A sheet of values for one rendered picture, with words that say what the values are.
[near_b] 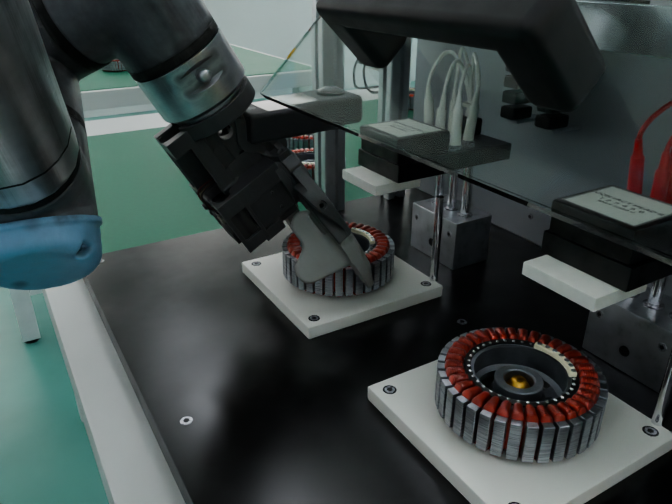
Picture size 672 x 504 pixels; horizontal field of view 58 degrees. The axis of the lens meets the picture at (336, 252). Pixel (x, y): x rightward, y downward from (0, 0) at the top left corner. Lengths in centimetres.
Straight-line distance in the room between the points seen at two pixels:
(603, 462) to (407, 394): 13
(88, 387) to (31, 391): 135
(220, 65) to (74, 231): 16
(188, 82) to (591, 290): 31
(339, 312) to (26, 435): 130
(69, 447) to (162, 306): 110
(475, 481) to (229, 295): 31
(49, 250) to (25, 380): 157
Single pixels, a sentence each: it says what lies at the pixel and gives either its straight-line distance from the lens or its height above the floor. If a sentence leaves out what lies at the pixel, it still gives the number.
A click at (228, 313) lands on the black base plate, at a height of 77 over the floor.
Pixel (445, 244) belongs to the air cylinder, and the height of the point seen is 80.
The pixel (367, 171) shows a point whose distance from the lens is 60.
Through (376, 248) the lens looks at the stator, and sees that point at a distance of 58.
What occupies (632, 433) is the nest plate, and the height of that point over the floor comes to 78.
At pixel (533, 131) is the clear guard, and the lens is 19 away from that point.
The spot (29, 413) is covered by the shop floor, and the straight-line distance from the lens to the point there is 183.
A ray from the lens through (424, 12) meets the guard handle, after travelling 19.
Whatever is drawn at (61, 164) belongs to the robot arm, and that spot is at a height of 97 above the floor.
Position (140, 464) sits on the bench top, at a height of 75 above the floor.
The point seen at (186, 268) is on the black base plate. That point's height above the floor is 77.
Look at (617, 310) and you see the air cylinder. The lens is 53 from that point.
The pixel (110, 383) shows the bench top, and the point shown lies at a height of 75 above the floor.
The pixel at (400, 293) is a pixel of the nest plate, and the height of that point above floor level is 78.
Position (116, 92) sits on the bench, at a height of 74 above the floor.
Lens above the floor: 107
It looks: 26 degrees down
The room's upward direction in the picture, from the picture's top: straight up
